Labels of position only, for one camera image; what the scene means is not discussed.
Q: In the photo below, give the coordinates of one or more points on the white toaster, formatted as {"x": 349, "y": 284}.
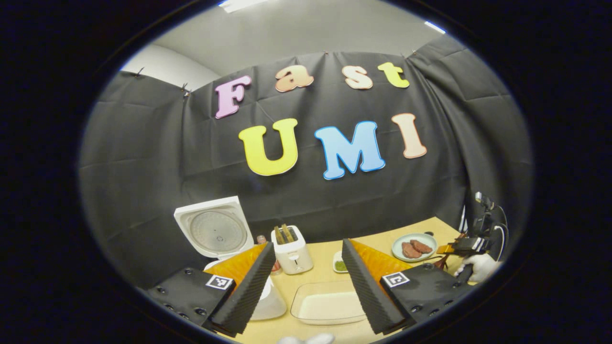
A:
{"x": 294, "y": 260}

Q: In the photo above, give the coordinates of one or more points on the white rice cooker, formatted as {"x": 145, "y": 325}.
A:
{"x": 215, "y": 231}

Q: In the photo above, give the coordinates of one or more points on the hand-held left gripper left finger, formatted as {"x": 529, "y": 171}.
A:
{"x": 246, "y": 291}

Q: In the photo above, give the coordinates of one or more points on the small ceiling light panel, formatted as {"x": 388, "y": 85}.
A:
{"x": 435, "y": 27}

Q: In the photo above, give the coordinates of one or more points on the small red-capped seasoning bottle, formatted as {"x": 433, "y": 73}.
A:
{"x": 261, "y": 239}

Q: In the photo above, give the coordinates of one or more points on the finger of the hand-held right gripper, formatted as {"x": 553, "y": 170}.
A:
{"x": 461, "y": 247}

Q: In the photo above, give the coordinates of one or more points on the pale green plate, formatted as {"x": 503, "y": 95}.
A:
{"x": 399, "y": 243}

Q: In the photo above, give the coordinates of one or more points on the black backdrop cloth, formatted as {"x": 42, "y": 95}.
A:
{"x": 143, "y": 167}

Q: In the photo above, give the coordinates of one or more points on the glass dish of rice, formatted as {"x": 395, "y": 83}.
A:
{"x": 330, "y": 306}

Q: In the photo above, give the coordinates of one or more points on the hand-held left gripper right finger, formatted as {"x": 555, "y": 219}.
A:
{"x": 368, "y": 286}

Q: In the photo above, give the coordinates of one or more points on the brown meat piece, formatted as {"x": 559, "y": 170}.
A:
{"x": 421, "y": 246}
{"x": 410, "y": 250}

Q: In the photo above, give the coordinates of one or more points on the brown toast slice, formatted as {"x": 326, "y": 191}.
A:
{"x": 288, "y": 232}
{"x": 279, "y": 235}

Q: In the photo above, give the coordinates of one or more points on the white divided grain dish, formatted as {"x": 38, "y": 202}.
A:
{"x": 340, "y": 265}

